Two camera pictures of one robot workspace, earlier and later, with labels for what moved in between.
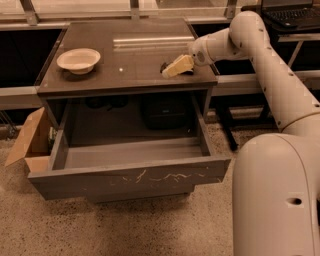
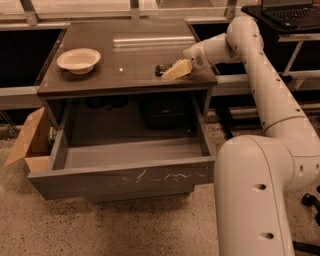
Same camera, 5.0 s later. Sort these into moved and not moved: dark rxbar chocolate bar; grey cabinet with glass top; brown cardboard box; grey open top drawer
Moved: dark rxbar chocolate bar
Not moved: grey cabinet with glass top; brown cardboard box; grey open top drawer
